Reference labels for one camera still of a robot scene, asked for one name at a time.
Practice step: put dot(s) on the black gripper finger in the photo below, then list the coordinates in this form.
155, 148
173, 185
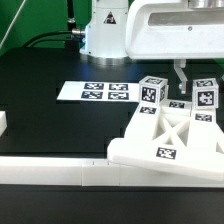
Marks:
179, 65

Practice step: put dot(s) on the white chair backrest frame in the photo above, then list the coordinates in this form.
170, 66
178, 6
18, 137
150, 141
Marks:
173, 138

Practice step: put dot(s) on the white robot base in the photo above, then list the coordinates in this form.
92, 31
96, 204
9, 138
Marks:
105, 33

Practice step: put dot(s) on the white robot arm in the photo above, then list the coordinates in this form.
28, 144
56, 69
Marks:
177, 30

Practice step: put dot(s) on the white marker base plate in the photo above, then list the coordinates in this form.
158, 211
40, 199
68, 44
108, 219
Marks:
99, 91

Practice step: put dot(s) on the white fence left wall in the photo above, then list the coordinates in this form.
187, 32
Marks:
3, 122

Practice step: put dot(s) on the white fence wall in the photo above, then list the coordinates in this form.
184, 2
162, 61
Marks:
89, 172
3, 122

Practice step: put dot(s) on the white fence front wall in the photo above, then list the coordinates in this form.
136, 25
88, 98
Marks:
89, 172

